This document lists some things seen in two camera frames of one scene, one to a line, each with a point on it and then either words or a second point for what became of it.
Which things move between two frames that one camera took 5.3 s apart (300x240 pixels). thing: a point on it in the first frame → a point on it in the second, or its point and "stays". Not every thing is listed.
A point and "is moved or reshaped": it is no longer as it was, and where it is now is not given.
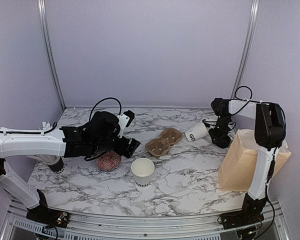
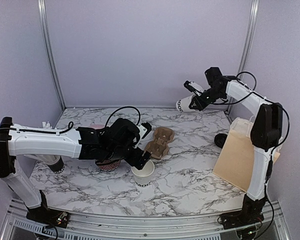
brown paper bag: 236,171 is moved or reshaped
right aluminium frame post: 254,13 stays
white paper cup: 142,169 stays
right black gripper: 213,134 → 200,105
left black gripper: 122,150 → 134,160
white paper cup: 197,131 → 183,104
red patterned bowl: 109,161 stays
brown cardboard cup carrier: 161,146 is moved or reshaped
